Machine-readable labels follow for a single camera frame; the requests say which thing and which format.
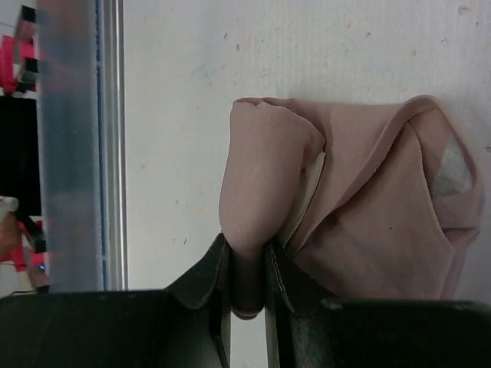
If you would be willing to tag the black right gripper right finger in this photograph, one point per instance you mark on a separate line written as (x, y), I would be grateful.
(307, 326)

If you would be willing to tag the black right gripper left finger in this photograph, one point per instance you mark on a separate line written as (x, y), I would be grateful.
(186, 324)

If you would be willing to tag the pink underwear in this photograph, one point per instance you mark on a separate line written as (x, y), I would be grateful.
(371, 201)

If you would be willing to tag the aluminium mounting rail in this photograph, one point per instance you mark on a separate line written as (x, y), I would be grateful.
(82, 152)

